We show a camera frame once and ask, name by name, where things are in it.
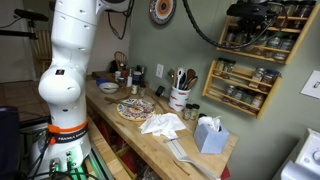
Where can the tall white steel-top grinder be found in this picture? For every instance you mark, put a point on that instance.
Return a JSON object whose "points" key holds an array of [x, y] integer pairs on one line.
{"points": [[129, 80]]}

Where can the black camera on tripod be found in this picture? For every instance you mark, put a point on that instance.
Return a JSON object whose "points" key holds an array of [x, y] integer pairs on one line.
{"points": [[31, 15]]}

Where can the blue plastic bowl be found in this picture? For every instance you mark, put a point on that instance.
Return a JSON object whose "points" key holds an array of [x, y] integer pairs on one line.
{"points": [[101, 81]]}

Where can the round wooden chair back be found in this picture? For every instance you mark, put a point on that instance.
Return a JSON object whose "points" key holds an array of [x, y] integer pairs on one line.
{"points": [[120, 52]]}

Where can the spice jar green lid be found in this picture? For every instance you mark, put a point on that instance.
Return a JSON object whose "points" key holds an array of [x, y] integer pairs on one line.
{"points": [[274, 43]]}

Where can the wooden bench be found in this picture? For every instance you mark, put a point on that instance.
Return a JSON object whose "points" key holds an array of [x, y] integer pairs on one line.
{"points": [[106, 150]]}

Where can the white crumpled cloth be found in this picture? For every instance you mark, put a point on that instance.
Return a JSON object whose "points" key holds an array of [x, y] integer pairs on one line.
{"points": [[163, 125]]}

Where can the blue tissue box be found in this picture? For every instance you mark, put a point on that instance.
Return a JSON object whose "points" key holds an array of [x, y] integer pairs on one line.
{"points": [[210, 140]]}

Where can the small black phone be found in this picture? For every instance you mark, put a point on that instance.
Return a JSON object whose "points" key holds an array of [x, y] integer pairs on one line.
{"points": [[160, 91]]}

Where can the small metal shaker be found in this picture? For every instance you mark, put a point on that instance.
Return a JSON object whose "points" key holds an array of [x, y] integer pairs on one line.
{"points": [[142, 90]]}

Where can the white slotted spoon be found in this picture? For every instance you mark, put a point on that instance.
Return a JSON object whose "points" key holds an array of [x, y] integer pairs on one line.
{"points": [[180, 75]]}

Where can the dark spice jar black lid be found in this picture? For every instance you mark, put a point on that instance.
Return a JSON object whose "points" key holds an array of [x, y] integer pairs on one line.
{"points": [[286, 45]]}

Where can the white plastic spatula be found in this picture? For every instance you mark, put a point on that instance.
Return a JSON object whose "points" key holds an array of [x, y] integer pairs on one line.
{"points": [[176, 149]]}

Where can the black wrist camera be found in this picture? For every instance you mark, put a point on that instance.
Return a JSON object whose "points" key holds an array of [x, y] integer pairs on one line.
{"points": [[246, 10]]}

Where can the white utensil crock red fish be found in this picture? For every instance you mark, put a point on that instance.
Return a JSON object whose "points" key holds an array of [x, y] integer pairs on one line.
{"points": [[178, 98]]}

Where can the spice jar silver lid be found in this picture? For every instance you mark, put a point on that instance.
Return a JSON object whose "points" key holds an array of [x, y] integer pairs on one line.
{"points": [[257, 76]]}

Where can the metal utensil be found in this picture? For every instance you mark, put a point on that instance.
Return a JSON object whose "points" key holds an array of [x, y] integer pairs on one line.
{"points": [[171, 75]]}

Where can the white light switch plate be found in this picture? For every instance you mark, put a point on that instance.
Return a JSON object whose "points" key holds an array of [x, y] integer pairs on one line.
{"points": [[312, 85]]}

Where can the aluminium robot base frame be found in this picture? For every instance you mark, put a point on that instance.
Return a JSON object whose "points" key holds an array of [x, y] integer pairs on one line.
{"points": [[100, 166]]}

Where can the spice jar blue lid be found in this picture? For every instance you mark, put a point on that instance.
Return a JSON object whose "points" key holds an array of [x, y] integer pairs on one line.
{"points": [[268, 79]]}

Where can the metal butter knife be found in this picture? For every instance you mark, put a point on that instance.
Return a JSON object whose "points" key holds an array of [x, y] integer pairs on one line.
{"points": [[175, 139]]}

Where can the white wall outlet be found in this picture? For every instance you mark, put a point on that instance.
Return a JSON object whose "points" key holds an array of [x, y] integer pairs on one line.
{"points": [[160, 70]]}

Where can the glass spice jar green label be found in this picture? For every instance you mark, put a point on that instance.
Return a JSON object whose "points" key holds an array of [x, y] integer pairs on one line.
{"points": [[262, 42]]}

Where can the wooden wall spice rack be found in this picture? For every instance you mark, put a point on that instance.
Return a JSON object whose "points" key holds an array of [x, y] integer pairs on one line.
{"points": [[243, 71], [253, 56]]}

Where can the white spice shaker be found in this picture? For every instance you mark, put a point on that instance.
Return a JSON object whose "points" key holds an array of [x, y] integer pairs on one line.
{"points": [[117, 75]]}

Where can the white ceramic bowl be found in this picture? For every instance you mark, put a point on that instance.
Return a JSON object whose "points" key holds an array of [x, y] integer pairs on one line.
{"points": [[109, 88]]}

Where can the colourful patterned round trivet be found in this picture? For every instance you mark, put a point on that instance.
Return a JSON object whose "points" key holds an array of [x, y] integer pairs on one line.
{"points": [[133, 113]]}

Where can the white stove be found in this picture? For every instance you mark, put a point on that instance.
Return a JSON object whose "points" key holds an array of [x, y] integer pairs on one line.
{"points": [[310, 156]]}

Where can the dark blue box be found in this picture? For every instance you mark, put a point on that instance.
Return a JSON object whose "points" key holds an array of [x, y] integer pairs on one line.
{"points": [[9, 140]]}

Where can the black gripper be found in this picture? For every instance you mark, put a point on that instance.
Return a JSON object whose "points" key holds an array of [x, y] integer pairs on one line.
{"points": [[250, 24]]}

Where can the brown wooden spoon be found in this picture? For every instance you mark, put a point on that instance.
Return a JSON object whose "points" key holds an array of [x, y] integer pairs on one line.
{"points": [[190, 74]]}

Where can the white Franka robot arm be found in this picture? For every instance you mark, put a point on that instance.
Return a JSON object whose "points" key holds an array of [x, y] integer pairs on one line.
{"points": [[70, 50]]}

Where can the decorative round wall plate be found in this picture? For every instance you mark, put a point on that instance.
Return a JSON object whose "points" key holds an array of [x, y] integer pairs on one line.
{"points": [[162, 8]]}

